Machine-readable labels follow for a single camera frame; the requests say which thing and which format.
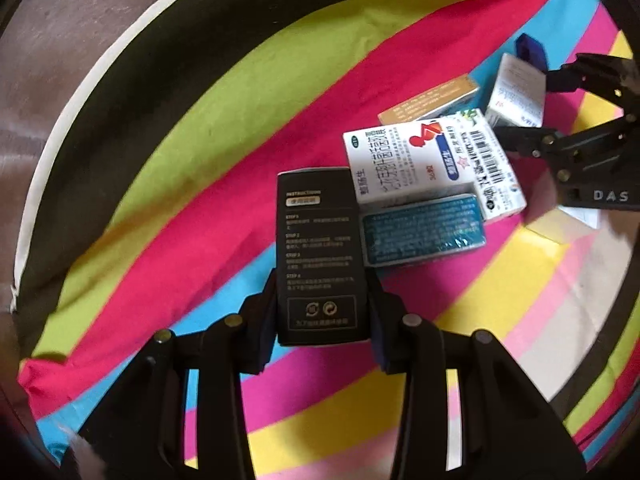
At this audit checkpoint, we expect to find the white red-heart medicine box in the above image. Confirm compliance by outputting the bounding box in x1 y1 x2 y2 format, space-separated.
343 115 476 210

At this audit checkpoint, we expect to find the black instruction box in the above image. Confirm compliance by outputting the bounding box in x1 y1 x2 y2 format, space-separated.
276 167 371 347

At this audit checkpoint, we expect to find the rainbow striped cloth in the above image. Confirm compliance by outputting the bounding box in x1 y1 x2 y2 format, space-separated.
13 0 639 465

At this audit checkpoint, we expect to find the beige velvet sofa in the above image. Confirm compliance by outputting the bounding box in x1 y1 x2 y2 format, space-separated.
1 0 156 311

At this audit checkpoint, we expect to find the white gold long box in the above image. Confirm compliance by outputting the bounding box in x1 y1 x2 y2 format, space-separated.
378 74 480 125

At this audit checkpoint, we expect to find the teal medicine box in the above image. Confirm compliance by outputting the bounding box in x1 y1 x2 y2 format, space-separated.
360 194 486 268

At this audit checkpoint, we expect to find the small blue box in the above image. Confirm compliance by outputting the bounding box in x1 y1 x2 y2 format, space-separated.
515 34 548 73

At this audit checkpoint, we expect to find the small white medicine box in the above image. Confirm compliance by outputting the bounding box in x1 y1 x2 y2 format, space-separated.
485 53 546 128

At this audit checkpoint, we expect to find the white barcode medicine box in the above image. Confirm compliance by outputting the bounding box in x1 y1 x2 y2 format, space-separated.
454 108 527 223

